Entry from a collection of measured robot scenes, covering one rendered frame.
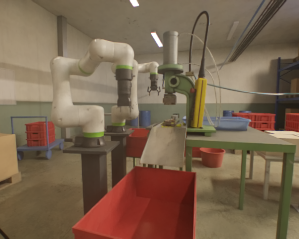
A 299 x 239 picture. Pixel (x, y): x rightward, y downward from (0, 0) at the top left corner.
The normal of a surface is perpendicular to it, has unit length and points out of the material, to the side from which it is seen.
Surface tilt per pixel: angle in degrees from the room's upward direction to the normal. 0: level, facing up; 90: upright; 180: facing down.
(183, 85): 90
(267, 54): 90
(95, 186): 90
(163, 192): 90
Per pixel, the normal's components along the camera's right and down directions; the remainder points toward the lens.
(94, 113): 0.50, 0.04
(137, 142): -0.26, 0.08
